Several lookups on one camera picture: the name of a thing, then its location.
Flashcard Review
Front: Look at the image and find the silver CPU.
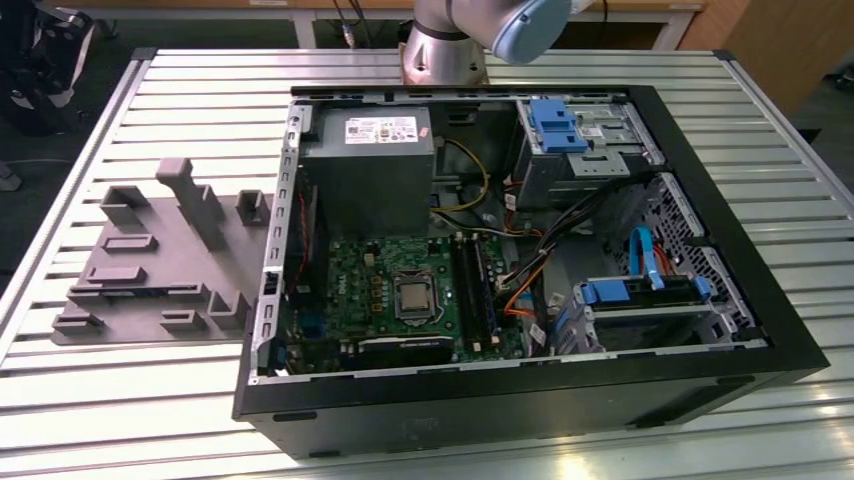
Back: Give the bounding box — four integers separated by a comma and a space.
398, 283, 437, 312

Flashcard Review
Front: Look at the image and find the green motherboard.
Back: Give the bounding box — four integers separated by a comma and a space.
287, 234, 529, 374

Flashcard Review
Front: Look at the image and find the metal socket cover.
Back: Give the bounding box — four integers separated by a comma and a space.
389, 268, 447, 327

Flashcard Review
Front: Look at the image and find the grey power supply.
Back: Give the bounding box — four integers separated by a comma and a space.
298, 104, 439, 239

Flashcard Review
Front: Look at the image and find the black case fan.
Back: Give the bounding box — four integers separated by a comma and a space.
297, 167, 330, 301

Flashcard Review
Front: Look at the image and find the black graphics card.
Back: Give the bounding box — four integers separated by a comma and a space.
351, 334, 455, 370

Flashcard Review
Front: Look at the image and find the hard disk in blue carrier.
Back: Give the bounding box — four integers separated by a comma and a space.
574, 276, 713, 309

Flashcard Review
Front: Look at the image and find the blue drive latch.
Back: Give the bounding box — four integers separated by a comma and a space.
526, 99, 590, 154

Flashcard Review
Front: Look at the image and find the metal drive cage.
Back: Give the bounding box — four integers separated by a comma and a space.
514, 97, 669, 211

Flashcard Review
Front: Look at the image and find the blue VGA port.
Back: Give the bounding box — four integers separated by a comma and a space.
264, 343, 294, 375

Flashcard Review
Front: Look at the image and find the metal disk bay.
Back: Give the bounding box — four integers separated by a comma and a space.
570, 297, 742, 354

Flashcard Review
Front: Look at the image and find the black PC case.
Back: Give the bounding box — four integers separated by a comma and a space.
230, 83, 833, 459

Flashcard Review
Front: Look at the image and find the grey parts rack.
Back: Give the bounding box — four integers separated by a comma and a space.
50, 157, 279, 347

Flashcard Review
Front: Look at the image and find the wooden cabinet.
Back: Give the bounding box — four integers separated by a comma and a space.
679, 0, 854, 119

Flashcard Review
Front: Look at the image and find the yellow wire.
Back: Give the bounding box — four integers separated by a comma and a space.
430, 138, 494, 227

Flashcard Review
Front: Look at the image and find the red orange wire bundle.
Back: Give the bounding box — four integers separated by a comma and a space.
499, 267, 546, 321

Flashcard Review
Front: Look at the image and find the black grey cable bundle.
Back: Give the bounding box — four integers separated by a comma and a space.
497, 172, 662, 291

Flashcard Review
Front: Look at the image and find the blue data wire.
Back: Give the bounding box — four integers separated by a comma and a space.
629, 225, 669, 291

